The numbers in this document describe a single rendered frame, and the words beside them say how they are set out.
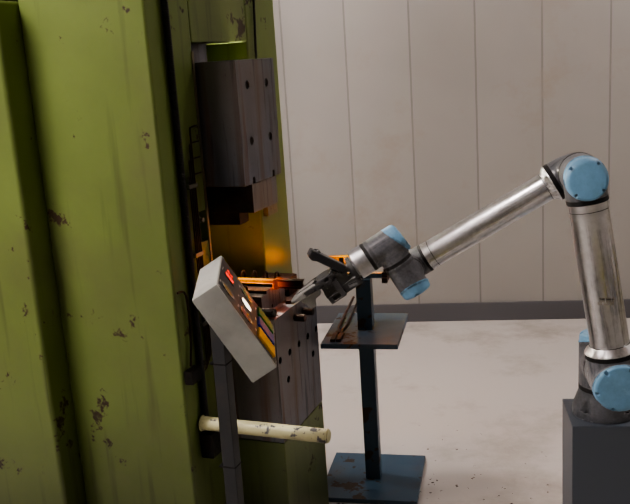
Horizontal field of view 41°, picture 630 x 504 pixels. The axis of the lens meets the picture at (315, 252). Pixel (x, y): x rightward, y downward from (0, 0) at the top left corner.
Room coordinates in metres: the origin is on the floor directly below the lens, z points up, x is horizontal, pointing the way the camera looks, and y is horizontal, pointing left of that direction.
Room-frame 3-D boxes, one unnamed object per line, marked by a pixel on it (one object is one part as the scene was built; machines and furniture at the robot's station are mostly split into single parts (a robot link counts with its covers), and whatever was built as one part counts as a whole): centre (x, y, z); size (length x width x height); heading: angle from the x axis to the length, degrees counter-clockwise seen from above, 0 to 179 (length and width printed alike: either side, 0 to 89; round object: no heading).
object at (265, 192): (2.93, 0.35, 1.32); 0.42 x 0.20 x 0.10; 68
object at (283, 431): (2.50, 0.20, 0.62); 0.44 x 0.05 x 0.05; 68
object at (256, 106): (2.97, 0.33, 1.56); 0.42 x 0.39 x 0.40; 68
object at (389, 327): (3.29, -0.19, 0.67); 0.40 x 0.30 x 0.02; 167
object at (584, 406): (2.51, -0.88, 0.65); 0.19 x 0.19 x 0.10
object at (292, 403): (2.99, 0.34, 0.69); 0.56 x 0.38 x 0.45; 68
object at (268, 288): (2.93, 0.35, 0.96); 0.42 x 0.20 x 0.09; 68
